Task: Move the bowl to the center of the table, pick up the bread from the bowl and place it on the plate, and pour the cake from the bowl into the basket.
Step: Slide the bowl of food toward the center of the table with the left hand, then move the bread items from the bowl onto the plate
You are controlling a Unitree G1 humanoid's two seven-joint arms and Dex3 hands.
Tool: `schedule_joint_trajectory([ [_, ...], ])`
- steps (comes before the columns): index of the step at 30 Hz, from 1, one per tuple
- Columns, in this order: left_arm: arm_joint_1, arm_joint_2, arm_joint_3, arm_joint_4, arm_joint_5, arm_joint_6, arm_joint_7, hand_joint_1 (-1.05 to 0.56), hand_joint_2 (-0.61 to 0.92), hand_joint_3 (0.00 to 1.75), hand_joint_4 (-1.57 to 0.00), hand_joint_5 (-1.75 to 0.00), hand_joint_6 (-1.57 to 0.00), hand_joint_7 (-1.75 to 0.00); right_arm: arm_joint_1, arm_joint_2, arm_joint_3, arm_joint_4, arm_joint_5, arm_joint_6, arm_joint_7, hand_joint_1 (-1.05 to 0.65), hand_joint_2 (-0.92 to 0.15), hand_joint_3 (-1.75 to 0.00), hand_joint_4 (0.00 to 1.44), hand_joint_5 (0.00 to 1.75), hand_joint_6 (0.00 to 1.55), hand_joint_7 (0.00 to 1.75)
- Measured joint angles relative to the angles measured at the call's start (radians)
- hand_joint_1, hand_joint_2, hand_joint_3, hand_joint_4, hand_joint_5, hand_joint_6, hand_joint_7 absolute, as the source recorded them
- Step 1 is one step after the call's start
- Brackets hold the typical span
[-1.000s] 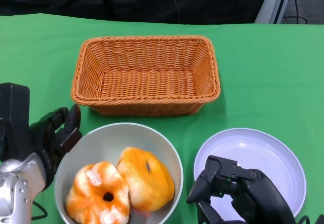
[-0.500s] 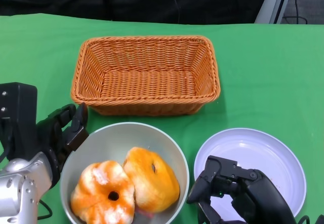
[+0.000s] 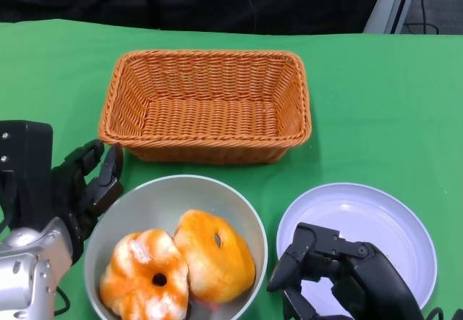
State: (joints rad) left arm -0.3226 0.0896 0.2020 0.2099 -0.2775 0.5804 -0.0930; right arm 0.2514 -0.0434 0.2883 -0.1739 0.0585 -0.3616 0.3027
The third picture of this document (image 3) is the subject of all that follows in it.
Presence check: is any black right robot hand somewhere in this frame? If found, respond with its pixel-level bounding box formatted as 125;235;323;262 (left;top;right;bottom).
266;222;424;320

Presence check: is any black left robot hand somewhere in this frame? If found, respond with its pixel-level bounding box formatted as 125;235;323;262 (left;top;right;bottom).
50;138;124;234

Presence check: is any grey round bowl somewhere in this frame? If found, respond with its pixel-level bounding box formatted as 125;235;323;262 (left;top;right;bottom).
83;174;268;320

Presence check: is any orange white pumpkin bread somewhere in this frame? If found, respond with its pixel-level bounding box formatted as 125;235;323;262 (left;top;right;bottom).
99;229;190;320

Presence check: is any plain orange bread ring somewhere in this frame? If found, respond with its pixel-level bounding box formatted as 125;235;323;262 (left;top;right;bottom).
173;209;257;305

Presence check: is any white round plate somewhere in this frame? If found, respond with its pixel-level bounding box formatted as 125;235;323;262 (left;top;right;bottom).
276;182;438;316

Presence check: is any orange wicker basket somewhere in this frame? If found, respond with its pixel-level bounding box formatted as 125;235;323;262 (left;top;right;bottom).
98;49;313;164

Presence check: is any green tablecloth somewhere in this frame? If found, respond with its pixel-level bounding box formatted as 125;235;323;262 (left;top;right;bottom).
0;19;463;320

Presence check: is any grey metal stand leg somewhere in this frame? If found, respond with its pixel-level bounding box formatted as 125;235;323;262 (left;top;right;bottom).
363;0;426;34

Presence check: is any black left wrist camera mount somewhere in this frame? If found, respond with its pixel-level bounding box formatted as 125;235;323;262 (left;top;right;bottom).
0;119;54;232

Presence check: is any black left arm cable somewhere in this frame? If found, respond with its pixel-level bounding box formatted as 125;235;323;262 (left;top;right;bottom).
54;286;72;316

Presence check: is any black floor cable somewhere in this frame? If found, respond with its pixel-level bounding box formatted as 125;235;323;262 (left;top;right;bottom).
403;0;441;35

